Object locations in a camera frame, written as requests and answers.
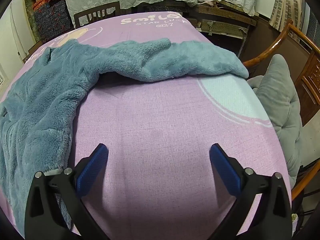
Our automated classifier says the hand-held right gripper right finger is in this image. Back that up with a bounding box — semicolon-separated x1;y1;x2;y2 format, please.
209;143;293;240

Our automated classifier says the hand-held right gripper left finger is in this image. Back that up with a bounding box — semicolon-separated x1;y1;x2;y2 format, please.
24;143;110;240

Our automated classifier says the blue fleece garment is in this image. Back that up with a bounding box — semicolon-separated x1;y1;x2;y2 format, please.
0;38;250;230

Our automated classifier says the pink printed tablecloth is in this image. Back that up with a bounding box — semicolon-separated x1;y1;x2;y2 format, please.
0;11;292;240

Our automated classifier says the grey tufted cushion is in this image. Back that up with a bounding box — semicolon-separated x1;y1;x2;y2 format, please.
246;54;320;180

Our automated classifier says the round-back wooden armchair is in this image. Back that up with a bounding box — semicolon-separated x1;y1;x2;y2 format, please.
241;19;320;200

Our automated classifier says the wooden shelf with mats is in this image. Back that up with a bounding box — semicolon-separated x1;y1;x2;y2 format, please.
185;0;258;38

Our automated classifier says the dark wooden chair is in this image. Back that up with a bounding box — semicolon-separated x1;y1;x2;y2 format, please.
74;1;121;29

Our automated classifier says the blue red patterned box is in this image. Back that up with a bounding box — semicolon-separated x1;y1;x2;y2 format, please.
32;0;73;43

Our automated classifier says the white leaning panel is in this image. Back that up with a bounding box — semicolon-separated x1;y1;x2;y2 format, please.
10;4;34;58

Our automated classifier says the window with metal grille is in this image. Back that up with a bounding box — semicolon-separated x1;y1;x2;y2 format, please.
304;2;320;47

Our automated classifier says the brick pattern curtain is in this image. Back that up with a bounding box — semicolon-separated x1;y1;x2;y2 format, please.
269;0;304;30

